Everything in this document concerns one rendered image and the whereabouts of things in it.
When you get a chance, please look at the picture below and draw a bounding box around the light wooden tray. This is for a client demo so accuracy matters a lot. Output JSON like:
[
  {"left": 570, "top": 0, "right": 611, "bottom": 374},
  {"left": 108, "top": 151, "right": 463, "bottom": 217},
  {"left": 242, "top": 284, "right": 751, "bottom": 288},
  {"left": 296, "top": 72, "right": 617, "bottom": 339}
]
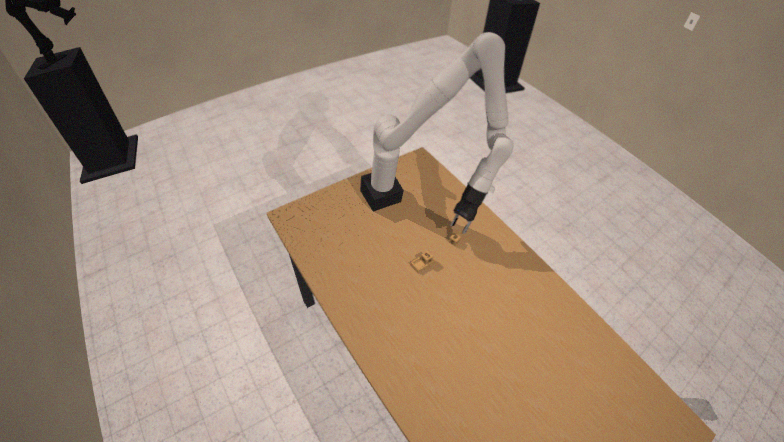
[{"left": 411, "top": 256, "right": 435, "bottom": 273}]

